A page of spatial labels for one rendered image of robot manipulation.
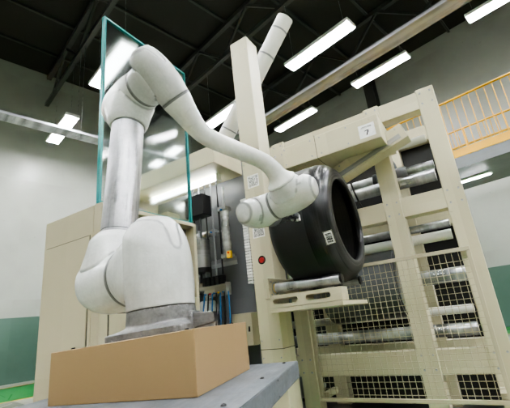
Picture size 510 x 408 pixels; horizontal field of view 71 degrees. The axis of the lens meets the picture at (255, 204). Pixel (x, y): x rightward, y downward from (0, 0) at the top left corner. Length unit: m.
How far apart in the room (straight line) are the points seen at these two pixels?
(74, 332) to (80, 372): 0.76
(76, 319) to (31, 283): 8.88
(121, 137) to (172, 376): 0.74
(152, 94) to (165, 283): 0.62
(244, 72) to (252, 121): 0.36
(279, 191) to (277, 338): 0.92
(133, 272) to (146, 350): 0.19
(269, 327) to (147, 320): 1.15
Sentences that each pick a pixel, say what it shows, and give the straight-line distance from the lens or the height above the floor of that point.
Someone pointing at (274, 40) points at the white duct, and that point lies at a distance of 2.81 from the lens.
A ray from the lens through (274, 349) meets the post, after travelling 1.89.
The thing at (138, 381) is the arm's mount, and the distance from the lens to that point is 0.74.
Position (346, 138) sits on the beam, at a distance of 2.16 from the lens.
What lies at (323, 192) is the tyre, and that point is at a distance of 1.63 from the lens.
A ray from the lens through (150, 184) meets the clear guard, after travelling 1.77.
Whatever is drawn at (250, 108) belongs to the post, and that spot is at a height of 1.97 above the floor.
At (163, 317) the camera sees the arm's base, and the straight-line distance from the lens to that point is 0.80.
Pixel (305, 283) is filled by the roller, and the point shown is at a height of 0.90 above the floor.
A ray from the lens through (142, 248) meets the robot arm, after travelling 0.83.
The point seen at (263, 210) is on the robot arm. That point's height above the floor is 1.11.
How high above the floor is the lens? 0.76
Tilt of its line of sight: 18 degrees up
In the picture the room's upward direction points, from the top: 6 degrees counter-clockwise
